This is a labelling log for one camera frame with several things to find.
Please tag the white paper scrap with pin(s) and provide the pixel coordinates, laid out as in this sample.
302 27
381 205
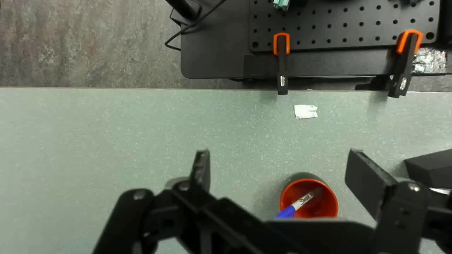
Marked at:
305 111

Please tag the black perforated pegboard plate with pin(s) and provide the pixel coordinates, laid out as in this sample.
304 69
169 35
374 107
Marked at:
347 22

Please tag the black base platform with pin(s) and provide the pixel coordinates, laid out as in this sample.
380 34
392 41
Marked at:
212 51

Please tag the crumpled silver foil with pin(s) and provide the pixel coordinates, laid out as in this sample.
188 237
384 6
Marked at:
431 59

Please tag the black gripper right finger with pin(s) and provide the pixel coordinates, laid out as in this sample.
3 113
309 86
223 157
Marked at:
371 183

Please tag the orange and black spring clamp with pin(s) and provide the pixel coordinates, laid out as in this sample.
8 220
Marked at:
404 61
281 56

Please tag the red and black mug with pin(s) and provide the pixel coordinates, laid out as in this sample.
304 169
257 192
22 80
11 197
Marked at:
325 202

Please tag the small teal object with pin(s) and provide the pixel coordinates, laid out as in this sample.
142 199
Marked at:
279 3

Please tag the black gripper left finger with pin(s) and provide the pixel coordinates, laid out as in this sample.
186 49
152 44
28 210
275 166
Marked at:
200 169

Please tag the blue sharpie marker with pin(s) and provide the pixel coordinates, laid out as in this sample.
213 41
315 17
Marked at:
296 205

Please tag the black ZED 2 box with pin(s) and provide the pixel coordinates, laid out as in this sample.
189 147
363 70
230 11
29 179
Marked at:
432 166

